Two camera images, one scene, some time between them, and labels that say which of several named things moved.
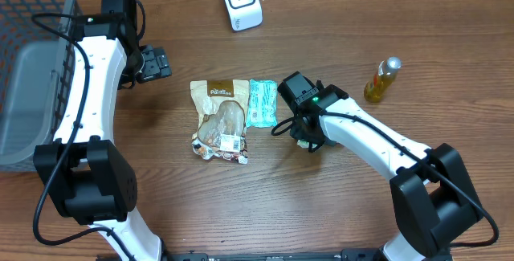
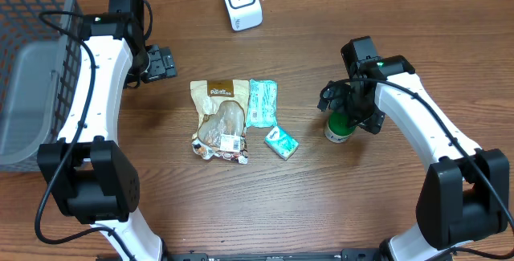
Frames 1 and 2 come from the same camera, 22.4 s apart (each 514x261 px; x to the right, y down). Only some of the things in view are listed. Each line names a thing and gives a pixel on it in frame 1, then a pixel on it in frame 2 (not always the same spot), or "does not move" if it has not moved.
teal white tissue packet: [303, 144] to [281, 142]
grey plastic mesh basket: [36, 63] does not move
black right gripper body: [303, 133] to [335, 97]
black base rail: [373, 254] does not move
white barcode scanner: [242, 1] does not move
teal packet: [263, 108] does not move
